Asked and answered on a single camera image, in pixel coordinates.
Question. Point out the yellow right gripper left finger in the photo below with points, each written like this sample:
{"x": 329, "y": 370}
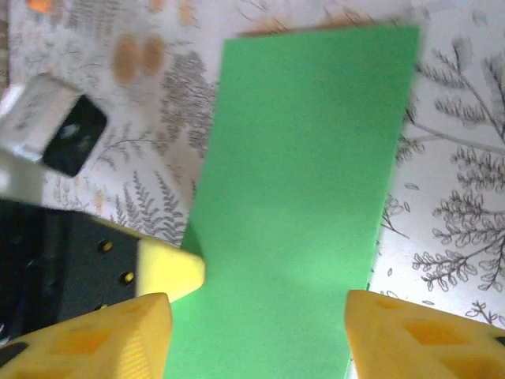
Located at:
{"x": 87, "y": 347}

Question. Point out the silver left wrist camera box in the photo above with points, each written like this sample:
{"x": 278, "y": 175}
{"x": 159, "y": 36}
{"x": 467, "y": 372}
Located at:
{"x": 51, "y": 118}

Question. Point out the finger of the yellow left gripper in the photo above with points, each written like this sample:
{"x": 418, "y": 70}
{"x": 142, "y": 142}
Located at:
{"x": 165, "y": 272}

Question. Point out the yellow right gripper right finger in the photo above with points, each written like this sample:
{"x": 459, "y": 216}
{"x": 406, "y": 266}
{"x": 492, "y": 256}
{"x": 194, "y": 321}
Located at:
{"x": 426, "y": 343}

